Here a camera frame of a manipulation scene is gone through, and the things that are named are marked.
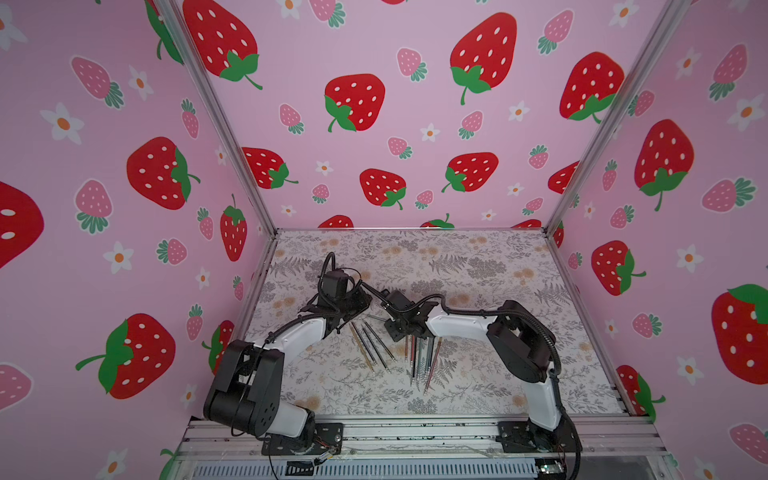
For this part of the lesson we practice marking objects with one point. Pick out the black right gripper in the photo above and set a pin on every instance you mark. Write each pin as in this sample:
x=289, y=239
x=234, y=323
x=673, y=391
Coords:
x=398, y=324

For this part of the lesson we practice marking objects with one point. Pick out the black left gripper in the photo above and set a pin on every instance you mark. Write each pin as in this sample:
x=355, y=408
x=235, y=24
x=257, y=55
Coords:
x=361, y=303

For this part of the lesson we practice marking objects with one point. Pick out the yellow pencil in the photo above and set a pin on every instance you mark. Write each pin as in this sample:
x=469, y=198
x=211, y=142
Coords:
x=362, y=347

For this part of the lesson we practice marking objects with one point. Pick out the blue pencil with clear cap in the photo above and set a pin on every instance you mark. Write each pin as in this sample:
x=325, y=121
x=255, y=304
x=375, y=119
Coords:
x=379, y=340

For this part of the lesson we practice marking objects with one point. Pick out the dark blue striped pencil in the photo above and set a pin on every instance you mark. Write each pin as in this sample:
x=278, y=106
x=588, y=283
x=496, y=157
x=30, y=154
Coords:
x=374, y=347

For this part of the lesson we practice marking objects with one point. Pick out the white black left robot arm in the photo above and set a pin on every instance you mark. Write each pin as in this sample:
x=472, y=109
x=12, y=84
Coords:
x=246, y=392

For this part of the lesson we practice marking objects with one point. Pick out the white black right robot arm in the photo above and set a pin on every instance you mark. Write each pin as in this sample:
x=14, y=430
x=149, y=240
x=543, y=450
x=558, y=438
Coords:
x=523, y=344

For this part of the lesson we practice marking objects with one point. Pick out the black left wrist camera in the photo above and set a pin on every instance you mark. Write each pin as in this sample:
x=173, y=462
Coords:
x=336, y=284

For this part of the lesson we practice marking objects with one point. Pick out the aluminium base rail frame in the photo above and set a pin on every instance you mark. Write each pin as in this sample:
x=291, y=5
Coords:
x=429, y=447

